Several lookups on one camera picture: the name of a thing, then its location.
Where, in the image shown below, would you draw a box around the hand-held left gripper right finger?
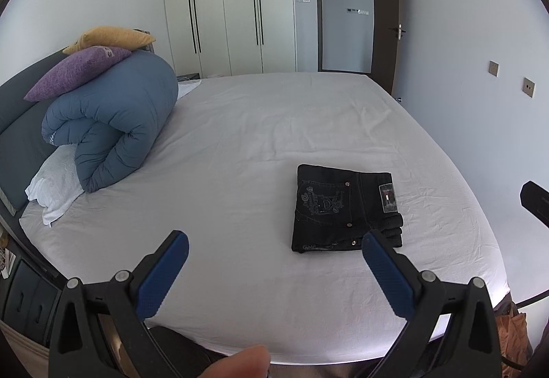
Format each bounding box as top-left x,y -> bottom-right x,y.
361,230 -> 502,378

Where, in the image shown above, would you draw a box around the grey headboard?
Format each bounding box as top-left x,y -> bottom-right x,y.
0,45 -> 78,218

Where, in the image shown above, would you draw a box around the white textured blanket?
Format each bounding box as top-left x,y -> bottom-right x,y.
25,144 -> 86,228

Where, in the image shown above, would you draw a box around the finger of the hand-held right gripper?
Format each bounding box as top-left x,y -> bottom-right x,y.
520,181 -> 549,228

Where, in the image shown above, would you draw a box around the dark brown door frame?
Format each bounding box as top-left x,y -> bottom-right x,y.
313,0 -> 378,74

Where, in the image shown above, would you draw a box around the cream wardrobe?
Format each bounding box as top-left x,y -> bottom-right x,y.
162,0 -> 297,80

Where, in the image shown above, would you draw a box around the white bed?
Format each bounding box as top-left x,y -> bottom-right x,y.
19,72 -> 511,366

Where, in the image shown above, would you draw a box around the yellow pillow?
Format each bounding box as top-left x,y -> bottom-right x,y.
62,26 -> 156,56

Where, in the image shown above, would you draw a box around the white cloth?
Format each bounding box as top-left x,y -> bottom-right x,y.
177,79 -> 202,100

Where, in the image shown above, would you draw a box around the dark drawer cabinet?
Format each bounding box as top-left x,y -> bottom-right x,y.
0,255 -> 61,348

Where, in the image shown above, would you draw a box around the black pants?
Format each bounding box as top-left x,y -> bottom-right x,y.
292,164 -> 404,253

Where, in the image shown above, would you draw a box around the orange cloth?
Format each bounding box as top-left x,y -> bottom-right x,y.
495,311 -> 529,376

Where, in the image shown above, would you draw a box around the blue duvet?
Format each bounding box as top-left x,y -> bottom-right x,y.
41,52 -> 179,194

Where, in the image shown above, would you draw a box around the black cable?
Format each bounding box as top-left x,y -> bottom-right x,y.
512,292 -> 549,310

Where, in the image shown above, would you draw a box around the purple pillow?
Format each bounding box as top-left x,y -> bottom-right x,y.
23,45 -> 133,102

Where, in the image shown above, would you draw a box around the person's left hand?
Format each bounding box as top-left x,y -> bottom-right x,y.
198,344 -> 272,378

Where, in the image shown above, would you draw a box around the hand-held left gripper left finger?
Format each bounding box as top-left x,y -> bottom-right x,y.
48,230 -> 190,378

